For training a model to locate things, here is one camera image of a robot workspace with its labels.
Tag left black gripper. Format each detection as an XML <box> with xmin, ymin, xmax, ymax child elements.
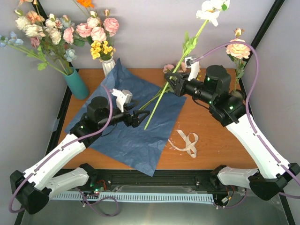
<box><xmin>99</xmin><ymin>99</ymin><xmax>150</xmax><ymax>128</ymax></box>

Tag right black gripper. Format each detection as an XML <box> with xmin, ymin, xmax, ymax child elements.
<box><xmin>164</xmin><ymin>72</ymin><xmax>215</xmax><ymax>105</ymax></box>

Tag blue paper bouquet wrapper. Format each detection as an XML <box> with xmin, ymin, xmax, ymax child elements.
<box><xmin>65</xmin><ymin>60</ymin><xmax>187</xmax><ymax>176</ymax></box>

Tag black cylinder table edge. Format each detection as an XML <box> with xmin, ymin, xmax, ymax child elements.
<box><xmin>231</xmin><ymin>90</ymin><xmax>245</xmax><ymax>101</ymax></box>

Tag cream printed ribbon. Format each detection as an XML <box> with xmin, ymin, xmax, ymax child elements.
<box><xmin>168</xmin><ymin>129</ymin><xmax>199</xmax><ymax>158</ymax></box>

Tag peach rose stem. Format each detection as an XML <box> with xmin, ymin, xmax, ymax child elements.
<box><xmin>225</xmin><ymin>27</ymin><xmax>252</xmax><ymax>94</ymax></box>

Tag white flower stem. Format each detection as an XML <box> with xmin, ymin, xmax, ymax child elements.
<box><xmin>143</xmin><ymin>0</ymin><xmax>230</xmax><ymax>130</ymax></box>

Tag pink yellow flower bouquet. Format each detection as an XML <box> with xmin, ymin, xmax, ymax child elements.
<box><xmin>139</xmin><ymin>61</ymin><xmax>201</xmax><ymax>110</ymax></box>

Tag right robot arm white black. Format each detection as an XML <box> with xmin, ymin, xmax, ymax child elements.
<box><xmin>165</xmin><ymin>72</ymin><xmax>300</xmax><ymax>201</ymax></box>

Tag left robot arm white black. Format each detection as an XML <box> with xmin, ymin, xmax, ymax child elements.
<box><xmin>10</xmin><ymin>102</ymin><xmax>150</xmax><ymax>215</ymax></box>

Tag white ribbed vase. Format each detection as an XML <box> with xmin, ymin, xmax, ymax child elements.
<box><xmin>102</xmin><ymin>56</ymin><xmax>115</xmax><ymax>77</ymax></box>

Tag teal cylindrical vase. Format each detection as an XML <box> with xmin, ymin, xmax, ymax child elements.
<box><xmin>64</xmin><ymin>67</ymin><xmax>90</xmax><ymax>100</ymax></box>

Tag pink yellow flowers white vase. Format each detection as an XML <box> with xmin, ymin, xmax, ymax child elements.
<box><xmin>73</xmin><ymin>0</ymin><xmax>120</xmax><ymax>62</ymax></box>

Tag mixed flowers in teal vase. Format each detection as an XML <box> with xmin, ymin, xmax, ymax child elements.
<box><xmin>0</xmin><ymin>0</ymin><xmax>77</xmax><ymax>76</ymax></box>

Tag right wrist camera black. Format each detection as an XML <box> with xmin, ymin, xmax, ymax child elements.
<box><xmin>204</xmin><ymin>65</ymin><xmax>231</xmax><ymax>94</ymax></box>

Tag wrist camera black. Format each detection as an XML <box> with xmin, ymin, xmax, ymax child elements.
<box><xmin>86</xmin><ymin>96</ymin><xmax>109</xmax><ymax>122</ymax></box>
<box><xmin>204</xmin><ymin>65</ymin><xmax>231</xmax><ymax>94</ymax></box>

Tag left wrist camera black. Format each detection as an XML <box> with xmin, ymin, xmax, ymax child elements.
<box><xmin>86</xmin><ymin>96</ymin><xmax>109</xmax><ymax>122</ymax></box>

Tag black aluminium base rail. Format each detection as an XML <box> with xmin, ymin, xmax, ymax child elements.
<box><xmin>30</xmin><ymin>169</ymin><xmax>281</xmax><ymax>190</ymax></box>

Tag light blue slotted cable duct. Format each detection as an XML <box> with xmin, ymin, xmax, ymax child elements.
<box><xmin>50</xmin><ymin>191</ymin><xmax>215</xmax><ymax>203</ymax></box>

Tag black frame post right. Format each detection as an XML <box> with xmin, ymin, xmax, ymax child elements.
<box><xmin>236</xmin><ymin>0</ymin><xmax>286</xmax><ymax>73</ymax></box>

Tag black frame post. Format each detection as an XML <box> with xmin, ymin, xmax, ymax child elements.
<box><xmin>32</xmin><ymin>0</ymin><xmax>48</xmax><ymax>22</ymax></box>
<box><xmin>236</xmin><ymin>0</ymin><xmax>286</xmax><ymax>73</ymax></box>

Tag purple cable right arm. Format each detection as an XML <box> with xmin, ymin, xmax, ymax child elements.
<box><xmin>194</xmin><ymin>41</ymin><xmax>300</xmax><ymax>209</ymax></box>

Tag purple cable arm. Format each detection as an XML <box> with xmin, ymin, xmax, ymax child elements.
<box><xmin>194</xmin><ymin>41</ymin><xmax>300</xmax><ymax>209</ymax></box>
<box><xmin>8</xmin><ymin>84</ymin><xmax>120</xmax><ymax>217</ymax></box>

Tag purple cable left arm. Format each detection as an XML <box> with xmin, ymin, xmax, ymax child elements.
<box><xmin>8</xmin><ymin>84</ymin><xmax>120</xmax><ymax>217</ymax></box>

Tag black frame post left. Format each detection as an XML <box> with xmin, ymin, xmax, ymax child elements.
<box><xmin>32</xmin><ymin>0</ymin><xmax>48</xmax><ymax>22</ymax></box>

